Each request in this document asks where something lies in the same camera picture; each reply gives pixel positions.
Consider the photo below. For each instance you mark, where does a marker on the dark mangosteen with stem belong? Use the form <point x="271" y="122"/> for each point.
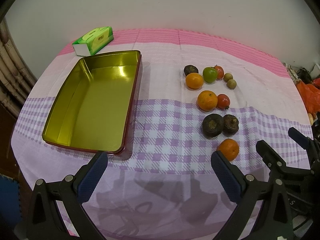
<point x="230" y="124"/>

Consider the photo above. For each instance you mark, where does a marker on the green tomato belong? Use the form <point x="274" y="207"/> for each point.
<point x="209" y="74"/>

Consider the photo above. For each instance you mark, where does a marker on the blue foam floor mat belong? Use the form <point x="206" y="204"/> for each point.
<point x="10" y="201"/>

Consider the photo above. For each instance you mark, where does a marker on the beige patterned curtain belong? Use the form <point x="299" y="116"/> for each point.
<point x="17" y="80"/>

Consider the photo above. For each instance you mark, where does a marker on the small dark passion fruit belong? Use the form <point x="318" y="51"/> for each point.
<point x="190" y="69"/>

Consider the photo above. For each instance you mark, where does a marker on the orange mandarin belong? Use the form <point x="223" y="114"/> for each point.
<point x="207" y="100"/>
<point x="194" y="81"/>
<point x="229" y="148"/>

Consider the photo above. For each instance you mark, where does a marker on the orange plastic bag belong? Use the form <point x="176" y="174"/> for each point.
<point x="310" y="96"/>

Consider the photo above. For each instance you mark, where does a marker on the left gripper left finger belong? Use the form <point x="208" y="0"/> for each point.
<point x="44" y="218"/>

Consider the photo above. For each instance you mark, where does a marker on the pink purple checked tablecloth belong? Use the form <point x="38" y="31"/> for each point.
<point x="166" y="188"/>

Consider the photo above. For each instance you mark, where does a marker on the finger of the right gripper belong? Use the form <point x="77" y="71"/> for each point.
<point x="271" y="158"/>
<point x="299" y="138"/>

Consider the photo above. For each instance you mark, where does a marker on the gold toffee tin tray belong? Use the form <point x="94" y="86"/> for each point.
<point x="95" y="105"/>

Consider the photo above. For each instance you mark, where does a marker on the green tissue pack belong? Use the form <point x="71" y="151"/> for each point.
<point x="93" y="41"/>

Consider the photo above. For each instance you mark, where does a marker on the brown longan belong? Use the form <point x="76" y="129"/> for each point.
<point x="231" y="84"/>
<point x="227" y="77"/>

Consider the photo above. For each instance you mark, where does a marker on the large dark mangosteen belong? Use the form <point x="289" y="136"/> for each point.
<point x="212" y="125"/>

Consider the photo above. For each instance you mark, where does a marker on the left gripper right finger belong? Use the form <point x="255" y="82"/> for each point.
<point x="274" y="220"/>

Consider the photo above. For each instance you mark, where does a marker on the red tomato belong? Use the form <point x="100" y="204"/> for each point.
<point x="220" y="72"/>
<point x="223" y="102"/>

